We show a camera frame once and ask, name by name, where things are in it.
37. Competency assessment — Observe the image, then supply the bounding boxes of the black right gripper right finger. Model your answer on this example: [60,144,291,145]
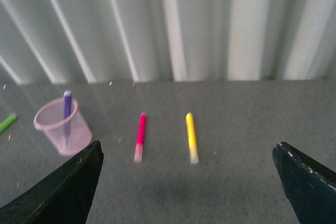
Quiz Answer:
[272,142,335,223]

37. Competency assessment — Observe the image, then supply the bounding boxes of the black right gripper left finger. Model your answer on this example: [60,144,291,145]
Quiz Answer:
[1,141,103,223]

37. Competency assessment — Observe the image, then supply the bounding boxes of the purple marker pen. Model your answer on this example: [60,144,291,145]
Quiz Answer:
[63,90,72,147]

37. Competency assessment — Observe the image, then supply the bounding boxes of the pink mesh pen cup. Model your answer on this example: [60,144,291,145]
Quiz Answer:
[34,98,92,156]

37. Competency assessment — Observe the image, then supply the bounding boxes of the pink marker pen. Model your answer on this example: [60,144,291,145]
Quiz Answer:
[134,112,147,163]

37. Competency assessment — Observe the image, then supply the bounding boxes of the green marker pen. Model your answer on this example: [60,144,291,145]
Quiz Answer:
[0,113,17,134]

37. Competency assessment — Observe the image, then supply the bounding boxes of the yellow marker pen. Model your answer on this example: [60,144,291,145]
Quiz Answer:
[185,112,199,164]

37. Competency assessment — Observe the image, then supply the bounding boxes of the white pleated curtain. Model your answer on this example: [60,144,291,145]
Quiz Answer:
[1,0,335,85]

